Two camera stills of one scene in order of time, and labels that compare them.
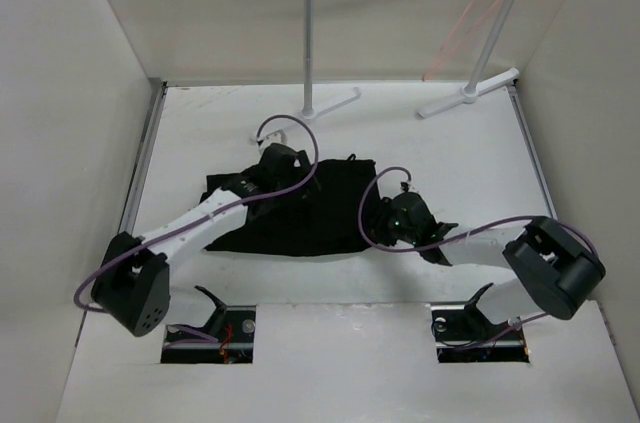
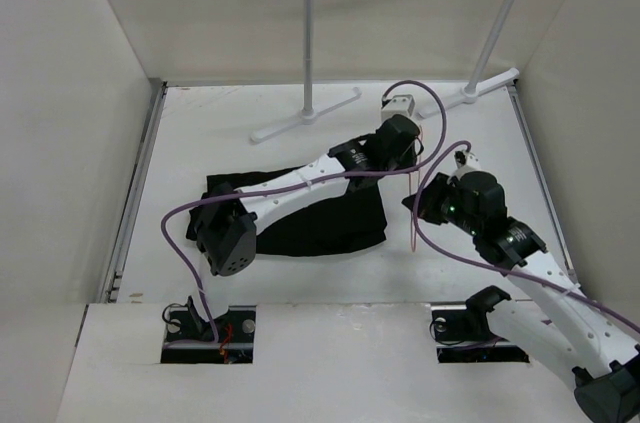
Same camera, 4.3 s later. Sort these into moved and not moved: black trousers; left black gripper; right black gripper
Moved: right black gripper; left black gripper
Not moved: black trousers
